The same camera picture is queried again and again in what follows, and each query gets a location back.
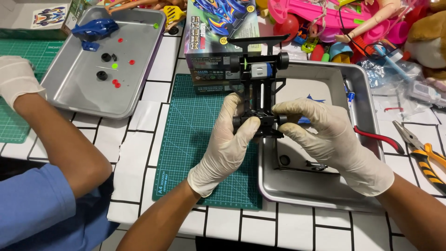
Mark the white paper sheet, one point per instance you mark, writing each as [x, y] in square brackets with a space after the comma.
[303, 87]

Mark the small black plastic part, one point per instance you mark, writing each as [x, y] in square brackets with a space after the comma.
[315, 165]
[114, 57]

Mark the green toy car box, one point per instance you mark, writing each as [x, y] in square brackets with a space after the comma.
[209, 75]

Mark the blue toy car body shell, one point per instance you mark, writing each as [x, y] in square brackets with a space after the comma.
[96, 28]

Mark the black toy car chassis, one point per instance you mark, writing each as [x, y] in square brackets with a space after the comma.
[259, 90]

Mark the small red clip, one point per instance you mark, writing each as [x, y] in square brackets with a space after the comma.
[393, 109]

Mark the thin metal axle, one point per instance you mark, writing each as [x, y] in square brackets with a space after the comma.
[106, 68]

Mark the metal tray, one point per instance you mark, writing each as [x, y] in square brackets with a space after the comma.
[306, 195]
[83, 97]

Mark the open cardboard box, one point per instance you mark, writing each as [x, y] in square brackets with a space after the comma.
[21, 17]

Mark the white grid tablecloth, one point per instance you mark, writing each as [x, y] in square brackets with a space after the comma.
[146, 104]

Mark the black toy wheel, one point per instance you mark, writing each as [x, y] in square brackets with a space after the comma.
[173, 30]
[101, 75]
[106, 57]
[284, 160]

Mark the yellow toy part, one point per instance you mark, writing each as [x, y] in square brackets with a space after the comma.
[173, 14]

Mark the blue sticker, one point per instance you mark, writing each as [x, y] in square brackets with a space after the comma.
[313, 100]

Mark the person's left hand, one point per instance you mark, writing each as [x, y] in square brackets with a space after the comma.
[223, 150]

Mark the person's right hand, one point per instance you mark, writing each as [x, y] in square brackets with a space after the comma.
[341, 146]

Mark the small blue white part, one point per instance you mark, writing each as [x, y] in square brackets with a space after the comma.
[349, 94]

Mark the clear plastic bags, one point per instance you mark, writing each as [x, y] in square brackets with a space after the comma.
[400, 80]

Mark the dark toy car box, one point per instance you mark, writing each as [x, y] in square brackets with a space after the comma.
[209, 87]

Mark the yellow black pliers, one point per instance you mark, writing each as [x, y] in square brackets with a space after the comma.
[427, 157]

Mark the blue toy car box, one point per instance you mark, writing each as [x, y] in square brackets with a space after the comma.
[212, 31]

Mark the green cutting mat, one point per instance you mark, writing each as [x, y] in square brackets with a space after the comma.
[38, 52]
[188, 139]

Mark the small blue wing part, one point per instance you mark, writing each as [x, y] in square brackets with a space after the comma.
[90, 46]

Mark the brown white plush toy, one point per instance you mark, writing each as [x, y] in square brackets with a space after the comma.
[427, 41]

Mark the heap of colourful toys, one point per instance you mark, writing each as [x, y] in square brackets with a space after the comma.
[313, 17]

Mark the sticker sheet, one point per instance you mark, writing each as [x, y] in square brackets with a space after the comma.
[48, 16]

